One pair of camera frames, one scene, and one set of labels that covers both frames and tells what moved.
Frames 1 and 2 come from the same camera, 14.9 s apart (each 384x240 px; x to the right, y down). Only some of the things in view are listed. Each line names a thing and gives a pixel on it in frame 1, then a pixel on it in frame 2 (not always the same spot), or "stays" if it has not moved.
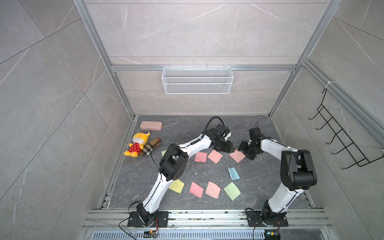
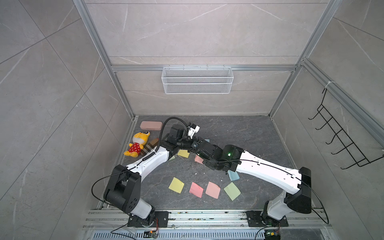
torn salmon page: (213, 190) stays
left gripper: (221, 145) -> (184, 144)
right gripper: (243, 147) -> (208, 165)
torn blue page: (233, 173) stays
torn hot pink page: (196, 190) stays
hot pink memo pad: (201, 157) stays
